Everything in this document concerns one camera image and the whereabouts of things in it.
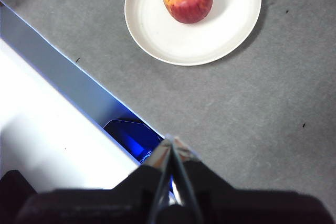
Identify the pale yellow cream plate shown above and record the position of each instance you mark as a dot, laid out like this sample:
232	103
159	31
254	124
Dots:
183	40

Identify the dark blue device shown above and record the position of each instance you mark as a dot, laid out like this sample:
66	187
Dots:
126	134

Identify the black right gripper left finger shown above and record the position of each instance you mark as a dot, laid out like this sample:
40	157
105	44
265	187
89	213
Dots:
92	205

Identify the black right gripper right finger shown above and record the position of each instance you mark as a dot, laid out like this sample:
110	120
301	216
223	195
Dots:
249	208

